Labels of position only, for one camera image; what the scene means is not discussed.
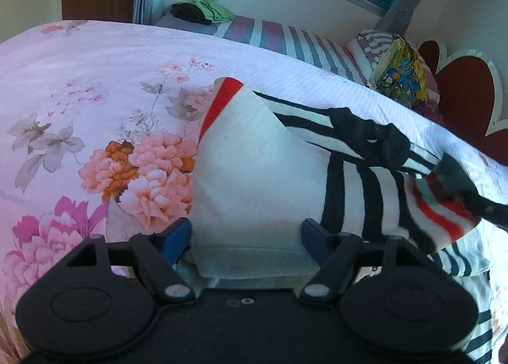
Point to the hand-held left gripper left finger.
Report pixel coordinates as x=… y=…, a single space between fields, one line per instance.
x=175 y=240

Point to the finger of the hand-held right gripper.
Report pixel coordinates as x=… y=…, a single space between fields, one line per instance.
x=468 y=185
x=373 y=138

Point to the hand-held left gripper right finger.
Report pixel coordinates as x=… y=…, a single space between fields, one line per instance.
x=313 y=235

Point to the white black red striped garment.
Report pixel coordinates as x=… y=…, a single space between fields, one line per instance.
x=254 y=173

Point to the colourful printed pillow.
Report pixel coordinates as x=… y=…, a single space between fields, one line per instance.
x=401 y=72

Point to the red heart-shaped headboard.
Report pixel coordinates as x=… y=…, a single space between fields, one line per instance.
x=464 y=94

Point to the striped bed sheet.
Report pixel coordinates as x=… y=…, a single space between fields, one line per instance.
x=274 y=36

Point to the pink floral blanket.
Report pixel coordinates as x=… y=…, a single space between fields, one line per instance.
x=99 y=82

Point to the green cloth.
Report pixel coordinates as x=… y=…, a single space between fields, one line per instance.
x=214 y=10

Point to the black cloth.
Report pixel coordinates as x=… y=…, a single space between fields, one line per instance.
x=188 y=13

